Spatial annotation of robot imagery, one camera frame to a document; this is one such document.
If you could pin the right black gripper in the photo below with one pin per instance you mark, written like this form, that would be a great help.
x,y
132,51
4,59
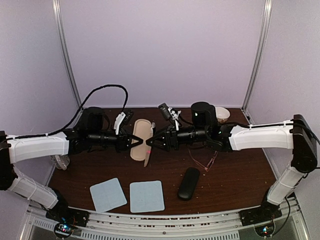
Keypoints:
x,y
170,137

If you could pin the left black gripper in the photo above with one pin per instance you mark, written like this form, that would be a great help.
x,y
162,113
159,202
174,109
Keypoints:
x,y
122,143

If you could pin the tan glasses case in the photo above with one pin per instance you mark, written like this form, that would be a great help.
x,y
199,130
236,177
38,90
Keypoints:
x,y
144,129

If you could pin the blue cleaning cloth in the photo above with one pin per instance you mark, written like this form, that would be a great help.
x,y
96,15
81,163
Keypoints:
x,y
146,197
107,195

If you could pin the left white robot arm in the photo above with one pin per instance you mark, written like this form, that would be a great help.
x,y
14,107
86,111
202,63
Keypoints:
x,y
87,133

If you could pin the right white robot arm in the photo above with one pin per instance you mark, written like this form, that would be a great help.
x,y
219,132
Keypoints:
x,y
293,134

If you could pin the black glasses case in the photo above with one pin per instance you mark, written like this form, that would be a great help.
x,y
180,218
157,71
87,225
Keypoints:
x,y
188,184

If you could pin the white ceramic bowl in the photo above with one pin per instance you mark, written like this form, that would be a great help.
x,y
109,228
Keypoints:
x,y
222,114

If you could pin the patterned white mug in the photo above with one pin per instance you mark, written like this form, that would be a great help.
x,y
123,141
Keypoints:
x,y
61,162

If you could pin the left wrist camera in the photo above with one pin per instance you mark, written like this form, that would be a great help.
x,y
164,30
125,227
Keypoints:
x,y
123,118

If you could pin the pink thin frame glasses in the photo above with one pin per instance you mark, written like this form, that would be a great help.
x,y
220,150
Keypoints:
x,y
203,157

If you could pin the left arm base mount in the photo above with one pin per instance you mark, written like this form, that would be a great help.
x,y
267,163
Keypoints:
x,y
68,219

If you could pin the front aluminium rail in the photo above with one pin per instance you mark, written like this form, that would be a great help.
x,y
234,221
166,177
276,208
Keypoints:
x,y
224,225

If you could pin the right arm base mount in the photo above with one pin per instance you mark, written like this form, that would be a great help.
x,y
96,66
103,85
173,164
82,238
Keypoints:
x,y
263,217

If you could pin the left aluminium corner post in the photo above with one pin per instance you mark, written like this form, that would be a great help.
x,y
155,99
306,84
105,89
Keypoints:
x,y
65,53

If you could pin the aluminium corner post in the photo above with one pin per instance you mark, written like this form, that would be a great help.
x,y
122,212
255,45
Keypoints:
x,y
264,30
65,53

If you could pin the right aluminium corner post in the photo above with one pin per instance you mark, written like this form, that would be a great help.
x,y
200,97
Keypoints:
x,y
264,30

